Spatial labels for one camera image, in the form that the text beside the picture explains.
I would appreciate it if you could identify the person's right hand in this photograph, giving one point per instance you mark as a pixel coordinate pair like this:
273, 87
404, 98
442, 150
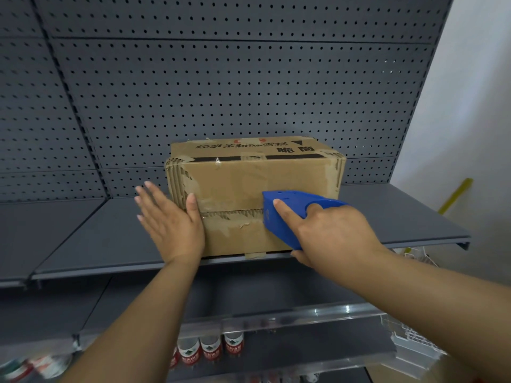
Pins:
339, 239

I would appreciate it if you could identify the person's left hand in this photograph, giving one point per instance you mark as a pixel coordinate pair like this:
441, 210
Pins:
179, 235

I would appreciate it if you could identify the blue tape dispenser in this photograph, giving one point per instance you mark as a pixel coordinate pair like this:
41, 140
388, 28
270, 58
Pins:
275, 227

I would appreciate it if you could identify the brown cardboard box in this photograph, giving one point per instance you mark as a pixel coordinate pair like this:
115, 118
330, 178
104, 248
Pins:
239, 183

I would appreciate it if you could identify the person's right forearm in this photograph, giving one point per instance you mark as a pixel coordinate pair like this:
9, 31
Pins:
431, 307

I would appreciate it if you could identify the person's left forearm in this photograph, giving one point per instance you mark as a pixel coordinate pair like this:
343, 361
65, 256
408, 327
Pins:
139, 327

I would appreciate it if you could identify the grey metal shelf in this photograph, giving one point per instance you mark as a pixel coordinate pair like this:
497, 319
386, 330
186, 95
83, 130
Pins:
319, 351
40, 239
399, 219

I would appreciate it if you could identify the yellow stick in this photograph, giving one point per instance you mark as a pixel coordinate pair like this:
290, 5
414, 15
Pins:
457, 195

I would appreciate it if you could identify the grey pegboard back panel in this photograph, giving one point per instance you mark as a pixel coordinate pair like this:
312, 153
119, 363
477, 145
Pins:
239, 87
32, 115

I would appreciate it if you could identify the row of red green packets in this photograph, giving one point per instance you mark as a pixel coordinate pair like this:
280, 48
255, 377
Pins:
48, 364

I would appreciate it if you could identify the grey shelf with clear rail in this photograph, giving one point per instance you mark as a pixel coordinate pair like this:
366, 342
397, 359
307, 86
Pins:
247, 287
40, 315

